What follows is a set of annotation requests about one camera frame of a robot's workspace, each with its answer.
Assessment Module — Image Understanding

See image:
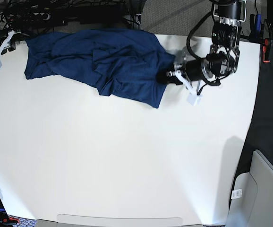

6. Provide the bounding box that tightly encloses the beige plastic bin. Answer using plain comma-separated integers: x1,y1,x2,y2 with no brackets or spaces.
225,150,273,227

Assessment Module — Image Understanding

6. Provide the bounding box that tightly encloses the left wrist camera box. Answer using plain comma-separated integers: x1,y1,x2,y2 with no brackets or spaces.
187,93,202,106

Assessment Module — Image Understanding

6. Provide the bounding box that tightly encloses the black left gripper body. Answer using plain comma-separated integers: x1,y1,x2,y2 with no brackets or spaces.
173,58,209,83

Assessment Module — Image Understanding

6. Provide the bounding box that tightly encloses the blue long-sleeve shirt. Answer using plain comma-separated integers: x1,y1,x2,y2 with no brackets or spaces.
25,28,175,108

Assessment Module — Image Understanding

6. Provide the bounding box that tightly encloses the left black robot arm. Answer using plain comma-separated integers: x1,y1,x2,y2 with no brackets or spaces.
156,0,246,86

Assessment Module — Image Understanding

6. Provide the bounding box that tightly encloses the red clamp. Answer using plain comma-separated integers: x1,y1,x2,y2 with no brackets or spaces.
262,38,271,63

